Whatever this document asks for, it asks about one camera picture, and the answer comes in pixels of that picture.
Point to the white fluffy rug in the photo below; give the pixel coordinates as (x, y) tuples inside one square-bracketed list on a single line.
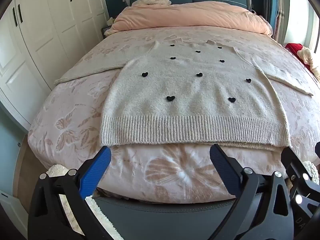
[(105, 220)]

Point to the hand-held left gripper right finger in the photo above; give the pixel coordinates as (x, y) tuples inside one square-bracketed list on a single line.
[(221, 166)]

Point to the red cushion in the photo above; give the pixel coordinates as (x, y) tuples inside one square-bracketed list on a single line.
[(293, 48)]

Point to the white wardrobe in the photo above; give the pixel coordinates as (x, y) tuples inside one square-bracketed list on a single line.
[(50, 30)]

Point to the bright window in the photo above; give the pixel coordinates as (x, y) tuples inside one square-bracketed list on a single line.
[(303, 10)]

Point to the cream knit sweater black hearts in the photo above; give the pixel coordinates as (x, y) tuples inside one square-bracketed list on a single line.
[(187, 100)]

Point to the cream knitted throw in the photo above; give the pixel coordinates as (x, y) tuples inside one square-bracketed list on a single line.
[(308, 57)]

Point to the bed with floral sheet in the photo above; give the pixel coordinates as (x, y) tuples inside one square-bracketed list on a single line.
[(175, 177)]

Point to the dark nightstand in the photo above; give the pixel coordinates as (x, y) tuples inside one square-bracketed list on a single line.
[(105, 33)]

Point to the grey curtain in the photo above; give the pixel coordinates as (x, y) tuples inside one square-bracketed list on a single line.
[(277, 5)]

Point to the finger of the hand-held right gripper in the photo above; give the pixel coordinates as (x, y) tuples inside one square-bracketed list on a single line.
[(300, 170)]

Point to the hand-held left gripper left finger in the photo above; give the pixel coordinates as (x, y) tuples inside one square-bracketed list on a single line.
[(98, 169)]

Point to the peach duvet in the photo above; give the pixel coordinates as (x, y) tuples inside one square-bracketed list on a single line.
[(187, 15)]

